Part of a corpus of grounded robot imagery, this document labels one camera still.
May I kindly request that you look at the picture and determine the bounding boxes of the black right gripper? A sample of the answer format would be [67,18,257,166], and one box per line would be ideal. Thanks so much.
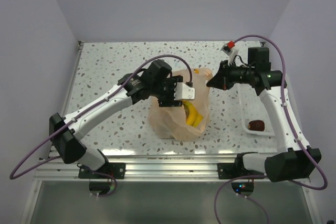
[207,59,255,90]

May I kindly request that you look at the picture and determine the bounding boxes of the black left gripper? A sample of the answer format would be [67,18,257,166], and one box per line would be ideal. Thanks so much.
[151,76,183,106]

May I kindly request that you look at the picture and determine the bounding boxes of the banana print plastic bag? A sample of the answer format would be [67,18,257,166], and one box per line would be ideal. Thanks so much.
[148,68,213,141]

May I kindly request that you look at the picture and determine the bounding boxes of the yellow fake banana bunch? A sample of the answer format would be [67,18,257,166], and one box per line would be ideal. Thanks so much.
[183,101,203,127]

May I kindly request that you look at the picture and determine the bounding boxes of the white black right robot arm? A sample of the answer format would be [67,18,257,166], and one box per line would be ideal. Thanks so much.
[206,45,322,182]

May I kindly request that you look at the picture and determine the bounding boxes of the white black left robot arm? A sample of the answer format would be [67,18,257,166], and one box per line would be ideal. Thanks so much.
[49,60,183,178]

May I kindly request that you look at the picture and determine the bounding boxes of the dark red fake passionfruit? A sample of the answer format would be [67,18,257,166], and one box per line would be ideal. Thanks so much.
[248,120,265,132]

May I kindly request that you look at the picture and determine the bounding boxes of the white perforated plastic basket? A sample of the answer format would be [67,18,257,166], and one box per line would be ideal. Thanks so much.
[237,84,275,137]

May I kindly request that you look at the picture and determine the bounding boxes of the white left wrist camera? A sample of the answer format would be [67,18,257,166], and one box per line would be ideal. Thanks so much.
[174,82,195,101]

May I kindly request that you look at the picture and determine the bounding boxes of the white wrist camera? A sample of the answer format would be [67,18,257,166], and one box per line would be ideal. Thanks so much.
[221,41,239,65]
[174,82,195,101]

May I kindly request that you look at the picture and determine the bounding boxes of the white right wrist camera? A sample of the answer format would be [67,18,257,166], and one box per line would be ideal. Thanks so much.
[221,41,239,65]

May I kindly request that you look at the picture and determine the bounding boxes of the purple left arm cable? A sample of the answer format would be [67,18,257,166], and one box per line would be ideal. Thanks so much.
[9,55,194,197]

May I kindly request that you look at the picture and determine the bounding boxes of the aluminium table frame rail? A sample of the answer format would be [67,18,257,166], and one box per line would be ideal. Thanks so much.
[20,40,321,224]

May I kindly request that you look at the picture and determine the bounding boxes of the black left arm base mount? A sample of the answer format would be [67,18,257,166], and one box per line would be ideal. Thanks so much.
[77,158,126,179]

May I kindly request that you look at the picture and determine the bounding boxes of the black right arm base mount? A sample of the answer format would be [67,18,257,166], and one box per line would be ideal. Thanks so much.
[217,152,263,179]

